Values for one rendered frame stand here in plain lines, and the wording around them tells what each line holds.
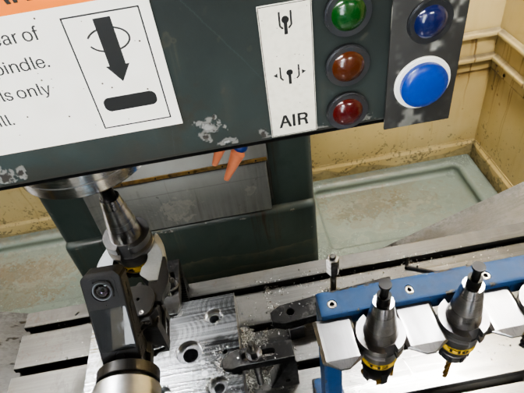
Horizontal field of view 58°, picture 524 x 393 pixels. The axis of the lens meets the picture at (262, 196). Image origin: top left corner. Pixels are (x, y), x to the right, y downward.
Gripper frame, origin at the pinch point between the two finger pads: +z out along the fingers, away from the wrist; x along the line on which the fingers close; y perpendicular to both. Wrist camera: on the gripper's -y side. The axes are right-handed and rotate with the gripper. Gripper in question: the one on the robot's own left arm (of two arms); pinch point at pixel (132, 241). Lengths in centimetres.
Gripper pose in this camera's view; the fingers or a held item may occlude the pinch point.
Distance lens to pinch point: 69.4
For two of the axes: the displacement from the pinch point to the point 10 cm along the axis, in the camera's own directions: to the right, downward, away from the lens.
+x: 9.8, -1.8, 0.2
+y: 1.1, 7.2, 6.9
